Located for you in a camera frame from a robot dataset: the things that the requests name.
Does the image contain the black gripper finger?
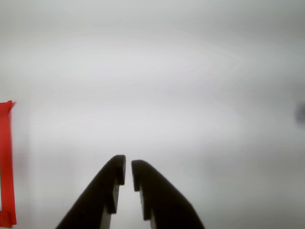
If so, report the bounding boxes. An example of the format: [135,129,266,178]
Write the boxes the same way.
[131,159,206,229]
[55,155,126,229]

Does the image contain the red base plate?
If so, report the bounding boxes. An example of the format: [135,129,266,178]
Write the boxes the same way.
[0,100,18,226]

